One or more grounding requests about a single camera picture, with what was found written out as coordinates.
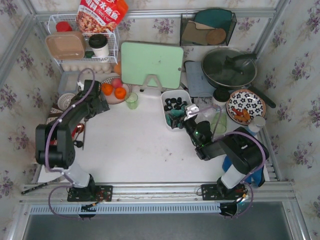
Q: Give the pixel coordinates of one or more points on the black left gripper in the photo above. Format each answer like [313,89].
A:
[100,100]

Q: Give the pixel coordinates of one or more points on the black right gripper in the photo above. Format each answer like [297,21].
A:
[178,120]

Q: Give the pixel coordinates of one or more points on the white coffee cup black lid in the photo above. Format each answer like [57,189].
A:
[99,45]

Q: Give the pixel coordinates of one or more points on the black mesh organizer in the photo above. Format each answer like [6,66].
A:
[193,30]

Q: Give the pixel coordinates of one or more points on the egg carton tray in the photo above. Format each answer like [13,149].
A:
[100,68]

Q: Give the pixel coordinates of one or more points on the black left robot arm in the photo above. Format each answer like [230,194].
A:
[54,144]

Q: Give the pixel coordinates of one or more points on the green cutting board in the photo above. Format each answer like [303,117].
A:
[139,60]

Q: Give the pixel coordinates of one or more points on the red snack bag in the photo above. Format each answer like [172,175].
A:
[100,16]

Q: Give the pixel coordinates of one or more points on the green cup right side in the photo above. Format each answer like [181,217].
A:
[219,123]

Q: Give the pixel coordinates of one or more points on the round cork coaster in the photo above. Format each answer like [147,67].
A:
[216,36]

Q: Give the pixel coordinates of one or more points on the red jar lid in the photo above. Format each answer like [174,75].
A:
[63,26]

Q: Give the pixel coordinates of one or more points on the striped red cloth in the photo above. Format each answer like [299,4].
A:
[54,114]

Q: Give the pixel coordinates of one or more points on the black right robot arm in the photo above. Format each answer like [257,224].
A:
[244,161]

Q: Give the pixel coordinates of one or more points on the grey blue rectangular tray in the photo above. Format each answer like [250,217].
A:
[197,83]

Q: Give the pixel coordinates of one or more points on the white storage basket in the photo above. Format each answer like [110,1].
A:
[185,96]

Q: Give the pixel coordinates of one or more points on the white round strainer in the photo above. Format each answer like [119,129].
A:
[64,100]

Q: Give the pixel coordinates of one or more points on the floral patterned plate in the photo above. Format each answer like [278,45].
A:
[244,105]

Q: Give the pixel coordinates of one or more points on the black frying pan with lid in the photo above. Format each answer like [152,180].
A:
[232,69]

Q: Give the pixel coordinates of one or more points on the brown square container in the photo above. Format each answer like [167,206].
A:
[69,45]

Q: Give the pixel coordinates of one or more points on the pink fruit plate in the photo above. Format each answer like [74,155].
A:
[115,90]

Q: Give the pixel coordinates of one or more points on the white wire rack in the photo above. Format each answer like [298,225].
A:
[112,36]

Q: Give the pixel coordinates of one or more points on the white bottle blue label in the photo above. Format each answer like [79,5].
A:
[257,123]

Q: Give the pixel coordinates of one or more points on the green translucent cup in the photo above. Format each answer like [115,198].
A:
[131,100]

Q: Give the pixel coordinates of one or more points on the clear lidded container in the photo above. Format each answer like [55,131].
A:
[68,82]

